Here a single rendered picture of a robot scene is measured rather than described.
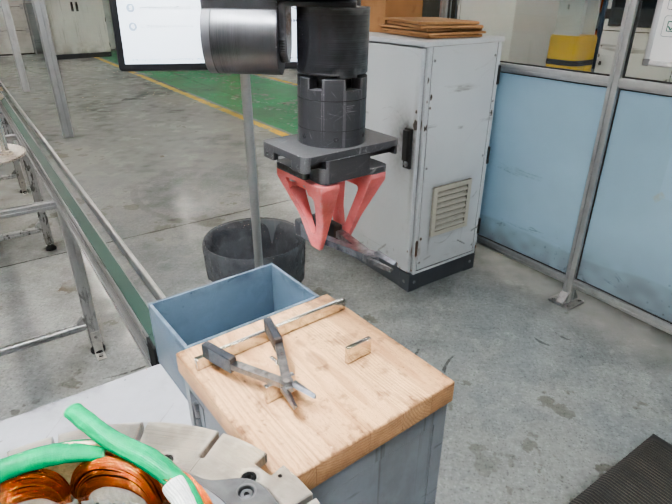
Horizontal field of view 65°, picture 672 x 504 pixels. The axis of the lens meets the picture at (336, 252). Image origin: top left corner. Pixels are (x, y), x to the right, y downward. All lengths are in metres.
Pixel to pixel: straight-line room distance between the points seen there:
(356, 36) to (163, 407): 0.69
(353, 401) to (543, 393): 1.80
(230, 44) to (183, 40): 0.81
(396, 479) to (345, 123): 0.33
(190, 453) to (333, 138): 0.26
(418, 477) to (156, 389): 0.54
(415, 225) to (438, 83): 0.66
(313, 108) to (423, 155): 2.04
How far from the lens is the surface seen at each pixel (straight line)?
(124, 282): 1.36
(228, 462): 0.40
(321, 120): 0.43
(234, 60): 0.44
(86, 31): 13.83
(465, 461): 1.92
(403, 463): 0.54
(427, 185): 2.54
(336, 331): 0.57
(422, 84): 2.40
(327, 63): 0.42
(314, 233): 0.48
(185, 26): 1.24
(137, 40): 1.25
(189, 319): 0.68
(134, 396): 0.98
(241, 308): 0.71
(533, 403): 2.19
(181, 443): 0.42
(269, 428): 0.47
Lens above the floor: 1.39
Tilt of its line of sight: 26 degrees down
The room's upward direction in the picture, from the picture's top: straight up
